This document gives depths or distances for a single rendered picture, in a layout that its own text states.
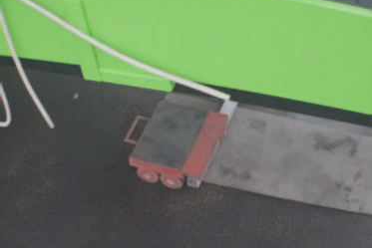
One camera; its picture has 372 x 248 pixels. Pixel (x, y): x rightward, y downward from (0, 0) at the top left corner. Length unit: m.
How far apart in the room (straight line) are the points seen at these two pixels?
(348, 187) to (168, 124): 0.75
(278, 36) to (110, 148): 1.85
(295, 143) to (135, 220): 0.68
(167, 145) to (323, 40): 1.64
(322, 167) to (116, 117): 0.88
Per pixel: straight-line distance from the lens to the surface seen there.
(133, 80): 1.00
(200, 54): 0.92
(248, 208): 2.40
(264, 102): 1.76
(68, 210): 2.50
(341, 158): 2.53
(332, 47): 0.84
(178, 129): 2.47
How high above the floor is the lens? 1.98
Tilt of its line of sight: 47 degrees down
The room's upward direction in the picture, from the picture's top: 9 degrees counter-clockwise
